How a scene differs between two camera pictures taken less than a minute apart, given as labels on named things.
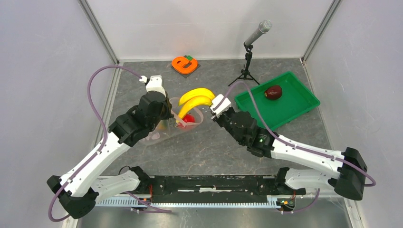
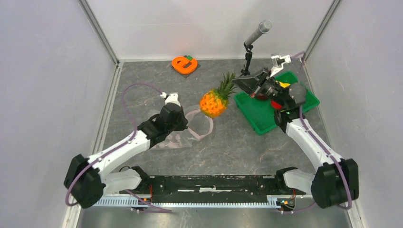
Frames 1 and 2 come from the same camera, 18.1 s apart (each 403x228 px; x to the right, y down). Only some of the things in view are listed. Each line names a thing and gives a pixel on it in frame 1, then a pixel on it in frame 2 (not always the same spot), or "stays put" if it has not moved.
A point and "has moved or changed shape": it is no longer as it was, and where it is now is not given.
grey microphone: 264,26 stays put
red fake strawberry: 188,118 → 276,105
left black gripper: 168,114 → 184,121
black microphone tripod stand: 244,74 stays put
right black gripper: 218,119 → 251,83
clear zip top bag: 170,126 has moved or changed shape
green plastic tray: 297,98 stays put
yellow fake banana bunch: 200,97 → 283,85
